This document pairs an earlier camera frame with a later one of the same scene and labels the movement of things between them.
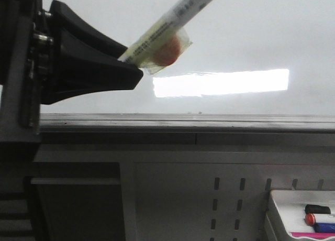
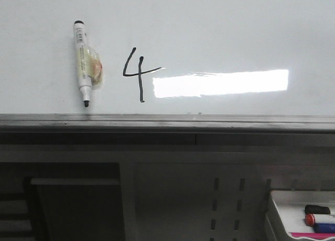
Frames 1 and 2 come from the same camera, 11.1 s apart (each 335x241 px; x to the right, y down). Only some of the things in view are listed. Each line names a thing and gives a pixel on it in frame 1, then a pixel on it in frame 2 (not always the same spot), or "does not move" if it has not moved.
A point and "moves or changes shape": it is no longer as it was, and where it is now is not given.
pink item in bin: x=315 y=234 does not move
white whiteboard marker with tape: x=163 y=45 moves or changes shape
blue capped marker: x=324 y=227 does not move
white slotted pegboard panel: x=209 y=201 does not move
